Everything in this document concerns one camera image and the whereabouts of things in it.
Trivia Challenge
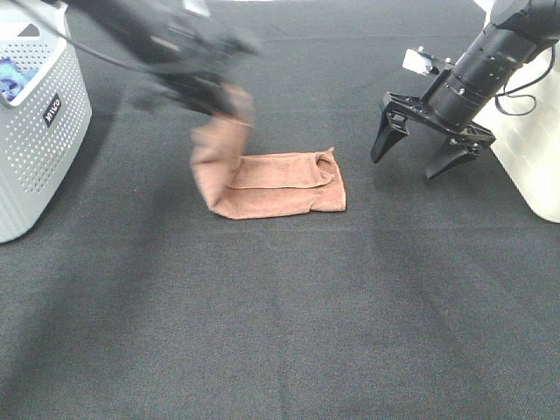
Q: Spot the white bin at right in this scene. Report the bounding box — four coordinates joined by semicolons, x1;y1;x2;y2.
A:
472;0;560;224

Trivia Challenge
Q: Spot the blue towel in basket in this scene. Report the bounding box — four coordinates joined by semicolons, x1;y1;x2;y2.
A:
1;58;29;102

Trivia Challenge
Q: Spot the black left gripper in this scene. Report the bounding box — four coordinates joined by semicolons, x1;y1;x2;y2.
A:
130;12;261;114

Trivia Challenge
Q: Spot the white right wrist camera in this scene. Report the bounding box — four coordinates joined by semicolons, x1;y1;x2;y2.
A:
402;46;440;76

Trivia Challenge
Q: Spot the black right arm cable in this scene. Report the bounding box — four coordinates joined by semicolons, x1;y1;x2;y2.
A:
493;43;556;116

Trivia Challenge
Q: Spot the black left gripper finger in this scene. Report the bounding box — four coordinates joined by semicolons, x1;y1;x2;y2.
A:
425;137;480;179
370;112;409;164

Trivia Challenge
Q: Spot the brown terry towel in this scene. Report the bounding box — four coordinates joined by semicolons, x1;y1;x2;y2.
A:
190;85;347;220

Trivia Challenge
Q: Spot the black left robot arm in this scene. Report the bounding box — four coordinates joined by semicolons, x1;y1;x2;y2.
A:
73;1;494;179

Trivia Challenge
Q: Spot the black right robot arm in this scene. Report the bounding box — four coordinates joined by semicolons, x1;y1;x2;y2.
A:
372;1;559;161

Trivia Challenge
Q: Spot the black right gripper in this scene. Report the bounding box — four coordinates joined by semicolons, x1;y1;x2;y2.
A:
381;92;496;148

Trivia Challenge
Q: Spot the grey perforated laundry basket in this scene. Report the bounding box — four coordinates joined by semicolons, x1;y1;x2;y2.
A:
1;1;92;242

